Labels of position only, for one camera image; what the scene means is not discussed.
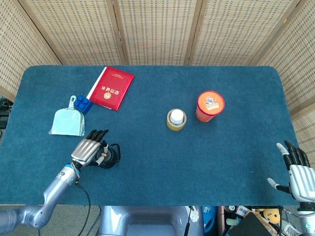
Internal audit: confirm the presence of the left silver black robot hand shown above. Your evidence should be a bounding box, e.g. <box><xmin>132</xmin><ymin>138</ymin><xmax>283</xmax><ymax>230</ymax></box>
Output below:
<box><xmin>70</xmin><ymin>129</ymin><xmax>109</xmax><ymax>168</ymax></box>

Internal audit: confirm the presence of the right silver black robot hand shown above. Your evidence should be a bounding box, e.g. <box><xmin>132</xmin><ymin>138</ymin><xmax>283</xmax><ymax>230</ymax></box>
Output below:
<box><xmin>267</xmin><ymin>140</ymin><xmax>315</xmax><ymax>204</ymax></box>

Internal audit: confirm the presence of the black cast iron teapot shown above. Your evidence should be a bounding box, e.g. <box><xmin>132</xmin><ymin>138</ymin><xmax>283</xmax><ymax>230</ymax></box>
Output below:
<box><xmin>97</xmin><ymin>143</ymin><xmax>121</xmax><ymax>170</ymax></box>

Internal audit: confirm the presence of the yellow jar white lid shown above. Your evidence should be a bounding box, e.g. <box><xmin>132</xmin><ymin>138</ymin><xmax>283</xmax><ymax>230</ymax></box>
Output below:
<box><xmin>166</xmin><ymin>108</ymin><xmax>188</xmax><ymax>132</ymax></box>

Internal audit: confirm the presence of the light blue plastic dustpan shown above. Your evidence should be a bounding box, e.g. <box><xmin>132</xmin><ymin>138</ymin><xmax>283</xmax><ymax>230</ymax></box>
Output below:
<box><xmin>48</xmin><ymin>95</ymin><xmax>86</xmax><ymax>137</ymax></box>

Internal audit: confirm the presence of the yellow plush toy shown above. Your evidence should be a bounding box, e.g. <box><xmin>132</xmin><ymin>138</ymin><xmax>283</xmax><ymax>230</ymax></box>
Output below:
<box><xmin>257</xmin><ymin>208</ymin><xmax>282</xmax><ymax>225</ymax></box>

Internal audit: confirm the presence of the blue toy building brick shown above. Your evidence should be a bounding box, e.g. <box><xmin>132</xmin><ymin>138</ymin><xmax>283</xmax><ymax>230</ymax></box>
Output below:
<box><xmin>73</xmin><ymin>95</ymin><xmax>94</xmax><ymax>115</ymax></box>

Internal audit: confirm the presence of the red certificate book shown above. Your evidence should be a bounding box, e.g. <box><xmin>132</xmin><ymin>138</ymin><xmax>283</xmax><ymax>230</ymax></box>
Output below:
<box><xmin>86</xmin><ymin>66</ymin><xmax>135</xmax><ymax>112</ymax></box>

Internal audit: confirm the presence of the black flat box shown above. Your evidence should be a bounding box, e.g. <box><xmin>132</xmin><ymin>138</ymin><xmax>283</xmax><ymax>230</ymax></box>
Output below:
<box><xmin>228</xmin><ymin>212</ymin><xmax>272</xmax><ymax>236</ymax></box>

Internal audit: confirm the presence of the blue felt table mat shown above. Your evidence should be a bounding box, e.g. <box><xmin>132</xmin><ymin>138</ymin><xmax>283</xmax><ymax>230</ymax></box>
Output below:
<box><xmin>0</xmin><ymin>65</ymin><xmax>304</xmax><ymax>207</ymax></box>

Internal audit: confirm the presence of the black equipment beside table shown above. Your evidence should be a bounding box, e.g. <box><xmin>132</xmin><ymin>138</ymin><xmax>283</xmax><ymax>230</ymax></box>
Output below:
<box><xmin>0</xmin><ymin>97</ymin><xmax>12</xmax><ymax>129</ymax></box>

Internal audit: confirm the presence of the grey robot torso base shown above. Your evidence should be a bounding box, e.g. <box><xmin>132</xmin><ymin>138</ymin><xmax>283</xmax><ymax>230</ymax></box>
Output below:
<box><xmin>98</xmin><ymin>206</ymin><xmax>205</xmax><ymax>236</ymax></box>

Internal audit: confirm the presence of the white cap bottle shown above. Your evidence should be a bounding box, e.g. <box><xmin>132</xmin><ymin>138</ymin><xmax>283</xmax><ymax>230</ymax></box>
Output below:
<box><xmin>170</xmin><ymin>110</ymin><xmax>184</xmax><ymax>125</ymax></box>

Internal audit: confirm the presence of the blue plastic jug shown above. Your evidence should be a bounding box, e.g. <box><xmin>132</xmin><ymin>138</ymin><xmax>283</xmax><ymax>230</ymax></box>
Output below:
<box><xmin>202</xmin><ymin>206</ymin><xmax>219</xmax><ymax>234</ymax></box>

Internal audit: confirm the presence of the orange cylindrical snack can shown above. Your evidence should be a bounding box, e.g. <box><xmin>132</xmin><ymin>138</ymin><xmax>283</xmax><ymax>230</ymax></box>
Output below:
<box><xmin>195</xmin><ymin>90</ymin><xmax>225</xmax><ymax>123</ymax></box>

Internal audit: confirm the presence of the woven bamboo folding screen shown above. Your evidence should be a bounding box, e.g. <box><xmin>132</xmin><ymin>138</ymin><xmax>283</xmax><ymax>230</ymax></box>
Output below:
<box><xmin>0</xmin><ymin>0</ymin><xmax>315</xmax><ymax>163</ymax></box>

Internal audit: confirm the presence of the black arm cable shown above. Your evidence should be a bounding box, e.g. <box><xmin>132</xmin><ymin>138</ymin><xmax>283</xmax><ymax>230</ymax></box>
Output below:
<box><xmin>74</xmin><ymin>181</ymin><xmax>92</xmax><ymax>236</ymax></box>

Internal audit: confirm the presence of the thin blue cable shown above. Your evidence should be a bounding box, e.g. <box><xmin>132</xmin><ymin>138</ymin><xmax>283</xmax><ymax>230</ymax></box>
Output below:
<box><xmin>91</xmin><ymin>206</ymin><xmax>102</xmax><ymax>233</ymax></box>

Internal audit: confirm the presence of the black strap white connector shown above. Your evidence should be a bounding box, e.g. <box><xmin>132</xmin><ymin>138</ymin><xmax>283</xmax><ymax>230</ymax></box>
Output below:
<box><xmin>184</xmin><ymin>206</ymin><xmax>199</xmax><ymax>236</ymax></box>

